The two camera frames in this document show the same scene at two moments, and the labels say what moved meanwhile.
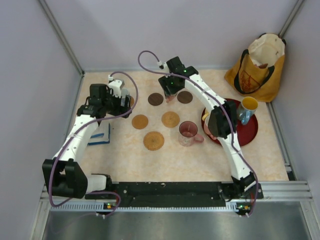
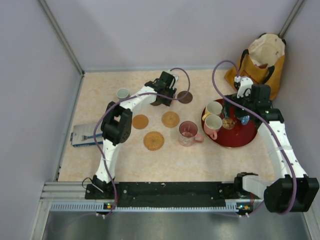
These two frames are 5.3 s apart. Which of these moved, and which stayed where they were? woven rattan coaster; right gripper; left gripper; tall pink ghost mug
Moved: left gripper; right gripper
Stayed: woven rattan coaster; tall pink ghost mug
